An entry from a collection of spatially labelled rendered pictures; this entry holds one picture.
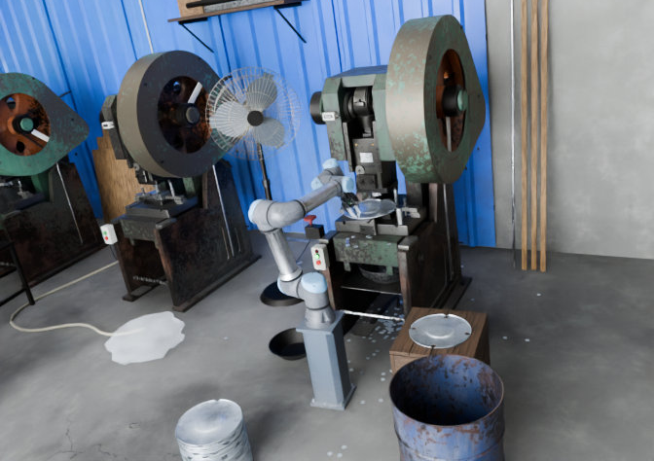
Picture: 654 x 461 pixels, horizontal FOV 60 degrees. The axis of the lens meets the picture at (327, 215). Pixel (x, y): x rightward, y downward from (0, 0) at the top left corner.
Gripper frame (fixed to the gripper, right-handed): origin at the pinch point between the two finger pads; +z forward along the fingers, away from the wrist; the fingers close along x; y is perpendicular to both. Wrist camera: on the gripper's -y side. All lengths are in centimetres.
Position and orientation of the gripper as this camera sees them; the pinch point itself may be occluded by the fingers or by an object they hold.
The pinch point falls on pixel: (356, 216)
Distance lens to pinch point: 303.4
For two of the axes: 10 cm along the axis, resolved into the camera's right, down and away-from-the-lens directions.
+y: 3.1, 2.9, -9.1
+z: 4.4, 8.0, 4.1
